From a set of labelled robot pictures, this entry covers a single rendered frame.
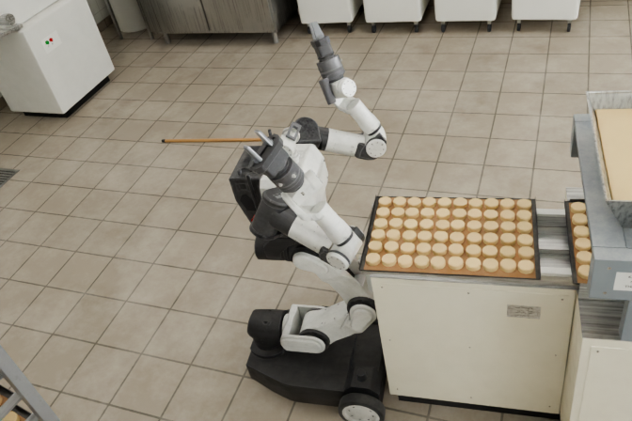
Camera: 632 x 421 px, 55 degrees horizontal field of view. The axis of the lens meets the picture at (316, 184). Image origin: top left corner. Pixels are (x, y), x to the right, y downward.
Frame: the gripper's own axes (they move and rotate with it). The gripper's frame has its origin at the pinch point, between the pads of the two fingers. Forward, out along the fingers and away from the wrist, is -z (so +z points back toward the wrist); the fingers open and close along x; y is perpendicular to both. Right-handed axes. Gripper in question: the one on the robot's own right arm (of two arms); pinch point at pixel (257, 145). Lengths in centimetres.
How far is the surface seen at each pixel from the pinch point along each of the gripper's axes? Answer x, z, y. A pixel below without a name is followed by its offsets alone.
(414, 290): 1, 87, 10
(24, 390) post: -81, -11, -3
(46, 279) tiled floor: -86, 102, -231
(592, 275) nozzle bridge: 21, 67, 70
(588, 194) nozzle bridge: 46, 69, 57
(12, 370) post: -78, -18, -2
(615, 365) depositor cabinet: 11, 107, 74
